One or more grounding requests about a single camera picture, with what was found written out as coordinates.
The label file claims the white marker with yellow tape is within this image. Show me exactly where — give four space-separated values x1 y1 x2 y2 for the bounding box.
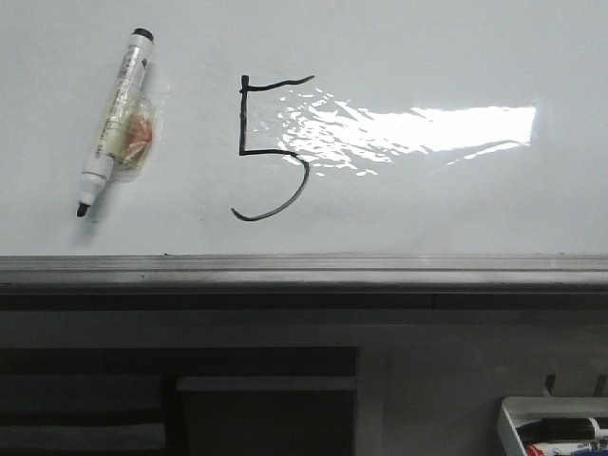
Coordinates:
77 28 154 218

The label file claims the white whiteboard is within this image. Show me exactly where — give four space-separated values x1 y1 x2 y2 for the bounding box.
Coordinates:
1 1 607 292

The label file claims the white marker tray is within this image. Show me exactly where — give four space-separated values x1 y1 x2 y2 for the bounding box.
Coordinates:
497 396 607 456

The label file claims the black capped marker in tray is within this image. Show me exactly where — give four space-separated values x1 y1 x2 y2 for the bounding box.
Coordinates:
516 417 607 444

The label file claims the red and blue marker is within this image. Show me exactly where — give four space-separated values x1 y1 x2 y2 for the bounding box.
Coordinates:
525 440 607 456

